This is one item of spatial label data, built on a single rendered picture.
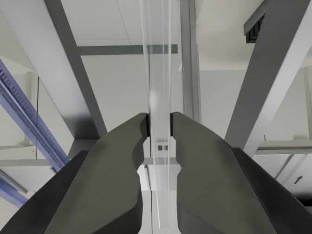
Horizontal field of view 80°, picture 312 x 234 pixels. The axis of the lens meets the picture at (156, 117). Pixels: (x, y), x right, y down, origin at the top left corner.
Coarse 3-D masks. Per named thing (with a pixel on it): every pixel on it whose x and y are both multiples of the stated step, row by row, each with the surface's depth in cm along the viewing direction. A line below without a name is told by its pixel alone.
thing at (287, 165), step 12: (264, 156) 30; (276, 156) 30; (288, 156) 30; (300, 156) 30; (264, 168) 32; (276, 168) 32; (288, 168) 32; (300, 168) 32; (288, 180) 34; (300, 180) 34; (300, 192) 37
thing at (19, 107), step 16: (0, 64) 12; (0, 80) 12; (0, 96) 13; (16, 96) 13; (16, 112) 14; (32, 112) 15; (32, 128) 15; (48, 144) 17; (48, 160) 19; (64, 160) 20
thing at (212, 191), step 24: (192, 120) 10; (192, 144) 9; (216, 144) 9; (192, 168) 7; (216, 168) 7; (240, 168) 7; (192, 192) 6; (216, 192) 6; (240, 192) 6; (192, 216) 6; (216, 216) 6; (240, 216) 6; (264, 216) 6
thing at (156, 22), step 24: (144, 0) 8; (168, 0) 8; (144, 24) 8; (168, 24) 8; (144, 48) 9; (168, 48) 9; (168, 72) 10; (168, 96) 11; (168, 120) 12; (168, 144) 14; (168, 168) 16; (168, 192) 19; (168, 216) 23
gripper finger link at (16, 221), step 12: (84, 156) 8; (72, 168) 8; (60, 180) 7; (72, 180) 7; (36, 192) 7; (48, 192) 7; (60, 192) 7; (24, 204) 6; (36, 204) 6; (48, 204) 6; (12, 216) 6; (24, 216) 6; (36, 216) 6; (48, 216) 6; (12, 228) 6; (24, 228) 6; (36, 228) 6
